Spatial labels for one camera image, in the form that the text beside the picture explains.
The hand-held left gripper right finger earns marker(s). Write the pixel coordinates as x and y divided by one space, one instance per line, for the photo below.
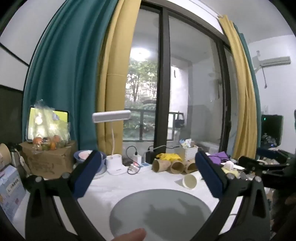
209 176

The narrow teal curtain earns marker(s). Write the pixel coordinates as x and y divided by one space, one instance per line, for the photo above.
248 58

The metal thermos flask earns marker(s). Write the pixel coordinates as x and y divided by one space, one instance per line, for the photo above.
15 157

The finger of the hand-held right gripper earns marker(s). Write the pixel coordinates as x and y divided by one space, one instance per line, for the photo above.
266 152
255 163

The yellow crumpled cloth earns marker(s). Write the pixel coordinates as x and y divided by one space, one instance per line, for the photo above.
168 156

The brown cardboard box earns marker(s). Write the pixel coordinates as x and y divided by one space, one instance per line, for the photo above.
48 161

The black window frame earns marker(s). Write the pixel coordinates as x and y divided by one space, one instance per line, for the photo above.
163 81

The white plug charger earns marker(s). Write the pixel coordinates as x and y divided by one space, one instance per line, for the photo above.
138 159

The white woven basket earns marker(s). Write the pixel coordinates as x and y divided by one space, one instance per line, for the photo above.
189 153

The white desk lamp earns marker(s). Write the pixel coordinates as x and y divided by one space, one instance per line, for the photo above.
111 116

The brown paper cup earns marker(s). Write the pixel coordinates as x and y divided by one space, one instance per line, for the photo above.
4 154

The black computer case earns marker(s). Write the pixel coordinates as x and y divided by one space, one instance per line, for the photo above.
271 129

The black hanging bag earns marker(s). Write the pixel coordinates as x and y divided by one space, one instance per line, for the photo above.
179 121

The purple cloth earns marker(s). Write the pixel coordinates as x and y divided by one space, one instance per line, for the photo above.
218 155

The tablet with lit screen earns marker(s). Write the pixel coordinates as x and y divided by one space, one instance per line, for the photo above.
32 122

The person's left hand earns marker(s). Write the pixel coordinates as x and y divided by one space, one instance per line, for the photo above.
130 235

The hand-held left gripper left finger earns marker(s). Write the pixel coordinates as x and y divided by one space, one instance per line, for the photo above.
86 175

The brown cardboard tube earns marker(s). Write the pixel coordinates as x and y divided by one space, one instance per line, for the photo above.
177 166
190 166
160 165

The blue and white carton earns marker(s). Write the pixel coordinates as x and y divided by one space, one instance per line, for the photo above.
10 192

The white paper cup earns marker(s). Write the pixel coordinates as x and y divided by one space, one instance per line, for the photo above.
190 181

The narrow yellow curtain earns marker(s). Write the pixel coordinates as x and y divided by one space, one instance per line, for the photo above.
242 92

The white power strip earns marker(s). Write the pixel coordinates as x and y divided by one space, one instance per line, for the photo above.
140 168

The black power adapter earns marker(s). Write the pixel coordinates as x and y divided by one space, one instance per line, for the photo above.
150 157

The white air conditioner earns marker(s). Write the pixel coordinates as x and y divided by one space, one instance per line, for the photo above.
275 61

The blue bowl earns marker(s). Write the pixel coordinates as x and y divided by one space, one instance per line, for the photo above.
101 163

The wide yellow curtain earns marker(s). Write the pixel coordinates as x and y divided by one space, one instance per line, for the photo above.
115 58

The large teal curtain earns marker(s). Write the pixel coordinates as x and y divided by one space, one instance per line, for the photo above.
69 69

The clear bag of fruit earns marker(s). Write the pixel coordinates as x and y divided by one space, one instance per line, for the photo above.
49 132

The grey round plate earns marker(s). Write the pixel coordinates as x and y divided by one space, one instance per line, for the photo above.
161 208

